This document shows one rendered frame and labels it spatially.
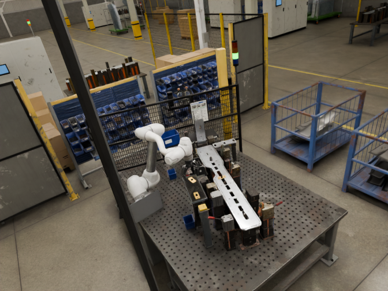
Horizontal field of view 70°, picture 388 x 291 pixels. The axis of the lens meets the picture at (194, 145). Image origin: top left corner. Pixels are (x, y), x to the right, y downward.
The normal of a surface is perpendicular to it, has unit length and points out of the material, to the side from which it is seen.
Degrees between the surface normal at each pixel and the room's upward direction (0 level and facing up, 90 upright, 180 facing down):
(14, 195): 92
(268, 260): 0
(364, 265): 0
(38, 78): 90
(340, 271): 0
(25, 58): 90
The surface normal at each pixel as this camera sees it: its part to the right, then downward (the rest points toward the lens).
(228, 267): -0.14, -0.85
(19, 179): 0.57, 0.36
